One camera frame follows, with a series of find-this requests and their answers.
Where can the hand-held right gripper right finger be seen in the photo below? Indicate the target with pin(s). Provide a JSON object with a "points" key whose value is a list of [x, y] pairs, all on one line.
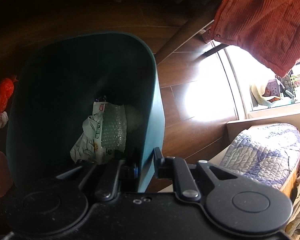
{"points": [[158, 163]]}

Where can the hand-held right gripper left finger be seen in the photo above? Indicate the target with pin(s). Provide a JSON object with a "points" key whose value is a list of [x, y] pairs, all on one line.
{"points": [[135, 173]]}

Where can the teal bubble mailer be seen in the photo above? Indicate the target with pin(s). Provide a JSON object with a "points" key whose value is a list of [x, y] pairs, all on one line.
{"points": [[115, 130]]}

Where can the white wrapper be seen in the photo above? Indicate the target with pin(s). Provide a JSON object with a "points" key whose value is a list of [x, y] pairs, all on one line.
{"points": [[90, 135]]}

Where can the teal bin with deer print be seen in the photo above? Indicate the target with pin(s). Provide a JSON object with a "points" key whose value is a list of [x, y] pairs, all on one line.
{"points": [[65, 80]]}

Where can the red plastic bag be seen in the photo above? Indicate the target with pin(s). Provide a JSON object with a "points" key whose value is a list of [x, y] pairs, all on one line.
{"points": [[3, 95]]}

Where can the purple and white quilt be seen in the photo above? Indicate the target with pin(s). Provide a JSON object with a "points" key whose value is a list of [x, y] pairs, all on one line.
{"points": [[262, 150]]}

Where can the dark wooden chair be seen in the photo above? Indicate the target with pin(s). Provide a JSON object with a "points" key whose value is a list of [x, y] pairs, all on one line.
{"points": [[185, 32]]}

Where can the purple printed carton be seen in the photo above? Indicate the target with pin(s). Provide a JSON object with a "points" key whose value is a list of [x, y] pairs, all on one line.
{"points": [[273, 87]]}

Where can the orange-red knitted garment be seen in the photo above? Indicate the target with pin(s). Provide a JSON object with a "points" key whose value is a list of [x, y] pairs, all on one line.
{"points": [[265, 17]]}

